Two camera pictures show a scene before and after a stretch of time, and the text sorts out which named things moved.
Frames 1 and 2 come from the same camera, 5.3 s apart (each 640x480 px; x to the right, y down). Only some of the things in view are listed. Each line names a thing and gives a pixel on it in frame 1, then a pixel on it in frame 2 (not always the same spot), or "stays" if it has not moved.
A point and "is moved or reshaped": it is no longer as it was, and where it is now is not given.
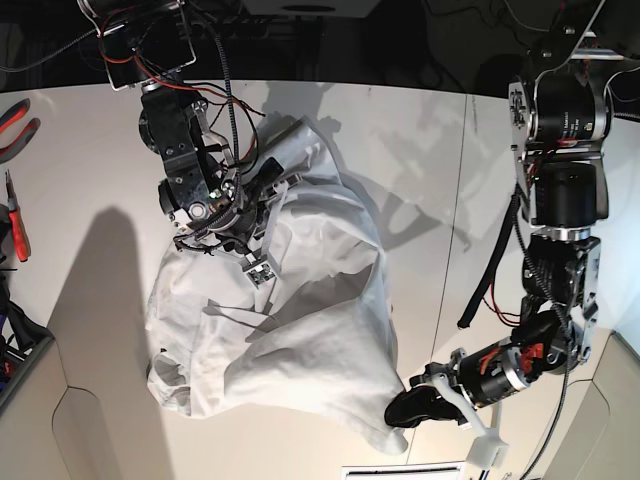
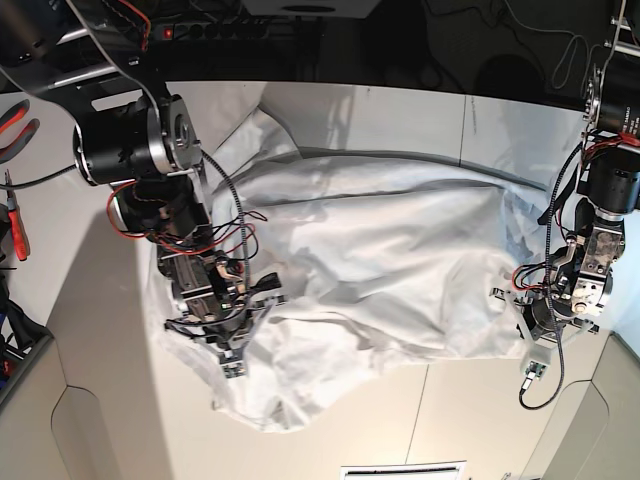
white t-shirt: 315,340 is moved or reshaped
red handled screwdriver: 19,232 stays
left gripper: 248,223 → 215,289
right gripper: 424,402 → 544,323
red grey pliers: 34,125 stays
